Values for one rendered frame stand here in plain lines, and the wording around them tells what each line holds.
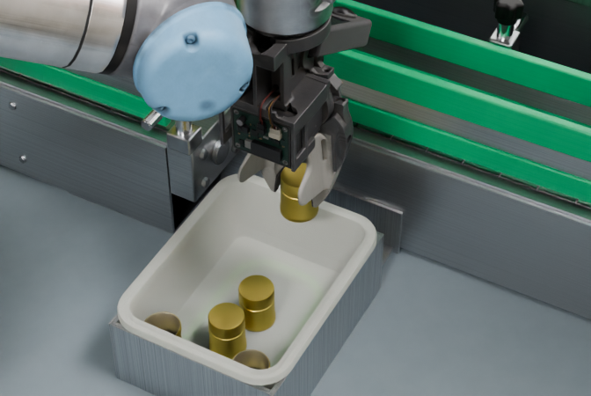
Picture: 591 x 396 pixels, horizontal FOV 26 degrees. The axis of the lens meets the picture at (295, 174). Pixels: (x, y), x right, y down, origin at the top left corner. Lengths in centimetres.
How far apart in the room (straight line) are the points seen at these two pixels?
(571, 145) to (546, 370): 22
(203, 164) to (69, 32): 51
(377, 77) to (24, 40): 52
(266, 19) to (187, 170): 32
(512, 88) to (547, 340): 25
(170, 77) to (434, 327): 55
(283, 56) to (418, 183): 31
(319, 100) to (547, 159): 26
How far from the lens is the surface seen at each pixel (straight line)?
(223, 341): 119
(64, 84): 132
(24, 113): 136
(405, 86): 121
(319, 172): 110
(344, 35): 107
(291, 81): 102
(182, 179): 127
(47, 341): 127
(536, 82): 125
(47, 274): 133
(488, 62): 125
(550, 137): 118
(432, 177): 124
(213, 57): 78
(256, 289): 121
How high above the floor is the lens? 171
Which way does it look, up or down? 43 degrees down
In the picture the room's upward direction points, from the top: straight up
